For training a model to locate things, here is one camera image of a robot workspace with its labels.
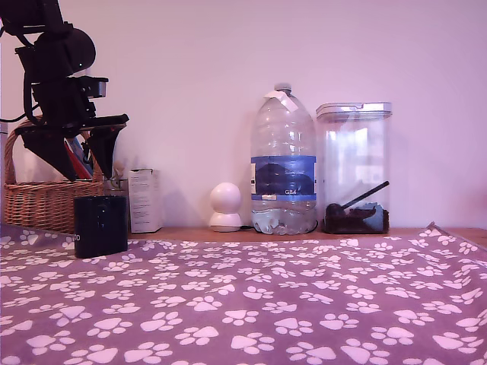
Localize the black coffee mug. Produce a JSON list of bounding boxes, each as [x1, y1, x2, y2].
[[73, 195, 129, 259]]

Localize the dark coffee beans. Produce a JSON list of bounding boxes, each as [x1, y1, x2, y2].
[[323, 205, 390, 234]]

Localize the blue pen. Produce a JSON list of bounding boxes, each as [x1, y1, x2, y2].
[[73, 135, 94, 178]]

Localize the red pen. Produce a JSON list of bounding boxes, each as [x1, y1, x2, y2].
[[63, 138, 87, 180]]

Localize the white bottle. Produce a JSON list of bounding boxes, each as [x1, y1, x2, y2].
[[0, 122, 8, 225]]

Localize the white printed carton box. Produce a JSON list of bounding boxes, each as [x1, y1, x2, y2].
[[128, 167, 163, 234]]

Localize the large clear water bottle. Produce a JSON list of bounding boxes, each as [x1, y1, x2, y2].
[[250, 83, 319, 236]]

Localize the purple paw print cloth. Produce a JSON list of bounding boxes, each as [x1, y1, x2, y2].
[[0, 222, 487, 365]]

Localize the clear storage container with lid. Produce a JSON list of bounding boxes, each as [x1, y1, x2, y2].
[[315, 101, 394, 235]]

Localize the black scoop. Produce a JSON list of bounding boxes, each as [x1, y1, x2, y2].
[[326, 180, 391, 224]]

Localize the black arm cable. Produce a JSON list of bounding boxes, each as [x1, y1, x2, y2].
[[0, 74, 43, 126]]

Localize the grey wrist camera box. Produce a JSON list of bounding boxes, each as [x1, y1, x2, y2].
[[78, 75, 110, 100]]

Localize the wicker basket with handle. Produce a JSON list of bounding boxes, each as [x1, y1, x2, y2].
[[4, 116, 105, 234]]

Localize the small white round camera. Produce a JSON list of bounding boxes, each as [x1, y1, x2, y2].
[[208, 182, 244, 233]]

